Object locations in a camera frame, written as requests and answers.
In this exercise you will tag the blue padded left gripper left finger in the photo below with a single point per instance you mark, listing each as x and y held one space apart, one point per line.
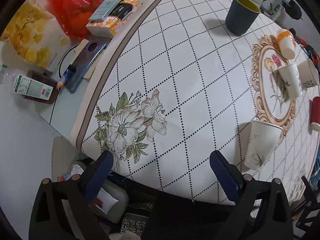
96 175

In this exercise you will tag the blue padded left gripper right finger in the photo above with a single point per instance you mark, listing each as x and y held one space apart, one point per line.
228 176

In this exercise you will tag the white floral paper cup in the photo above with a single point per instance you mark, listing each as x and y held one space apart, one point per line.
264 137

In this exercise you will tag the red ribbed paper cup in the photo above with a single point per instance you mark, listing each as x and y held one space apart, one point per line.
315 114

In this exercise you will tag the white paper cup with print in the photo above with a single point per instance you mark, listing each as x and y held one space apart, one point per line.
291 79

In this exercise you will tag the orange and white paper cup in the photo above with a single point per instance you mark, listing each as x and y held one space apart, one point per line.
286 44

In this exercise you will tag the brown medicine bottle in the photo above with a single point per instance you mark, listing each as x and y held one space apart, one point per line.
35 86

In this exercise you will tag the floral diamond pattern tablecloth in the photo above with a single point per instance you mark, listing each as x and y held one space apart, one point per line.
175 85

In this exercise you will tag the purple smartphone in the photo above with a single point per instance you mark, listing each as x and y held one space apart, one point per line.
88 52

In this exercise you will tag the white ceramic tea mug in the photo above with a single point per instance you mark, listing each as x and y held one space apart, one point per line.
308 74

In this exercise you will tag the clear plastic bottle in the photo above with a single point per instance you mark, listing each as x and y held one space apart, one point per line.
8 75

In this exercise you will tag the orange tissue pack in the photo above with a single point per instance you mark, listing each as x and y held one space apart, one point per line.
111 26

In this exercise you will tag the yellow chips bag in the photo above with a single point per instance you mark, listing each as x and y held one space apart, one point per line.
36 36

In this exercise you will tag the dark green mug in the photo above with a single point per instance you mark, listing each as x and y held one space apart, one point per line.
241 15

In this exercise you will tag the black small box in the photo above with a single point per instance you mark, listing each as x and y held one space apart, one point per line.
122 11

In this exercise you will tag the light blue small box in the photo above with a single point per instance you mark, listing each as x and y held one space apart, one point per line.
106 8

